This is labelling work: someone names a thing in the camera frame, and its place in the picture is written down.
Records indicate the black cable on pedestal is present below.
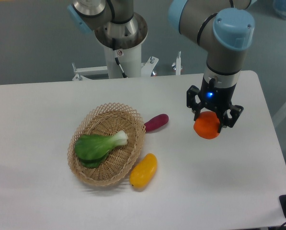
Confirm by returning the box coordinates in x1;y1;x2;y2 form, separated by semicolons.
111;37;128;79

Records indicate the purple sweet potato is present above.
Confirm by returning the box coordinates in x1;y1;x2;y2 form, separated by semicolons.
144;114;169;132

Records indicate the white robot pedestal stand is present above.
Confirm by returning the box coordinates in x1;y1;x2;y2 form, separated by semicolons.
71;11;183;81

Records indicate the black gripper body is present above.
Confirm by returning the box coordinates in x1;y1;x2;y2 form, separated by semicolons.
198;71;236;116

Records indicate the yellow mango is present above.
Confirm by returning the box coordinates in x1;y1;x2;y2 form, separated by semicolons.
129;153;158;189

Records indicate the woven wicker basket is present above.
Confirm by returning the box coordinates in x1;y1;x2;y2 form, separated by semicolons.
68;103;145;186

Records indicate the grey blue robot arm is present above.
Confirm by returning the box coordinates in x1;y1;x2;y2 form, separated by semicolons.
67;0;255;130

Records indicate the green bok choy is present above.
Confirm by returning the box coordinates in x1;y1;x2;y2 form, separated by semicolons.
74;130;128;168

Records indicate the orange fruit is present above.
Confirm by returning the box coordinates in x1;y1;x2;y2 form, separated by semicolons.
194;111;220;139

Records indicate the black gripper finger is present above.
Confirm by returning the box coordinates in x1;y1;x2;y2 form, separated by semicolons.
217;104;244;133
186;85;202;121

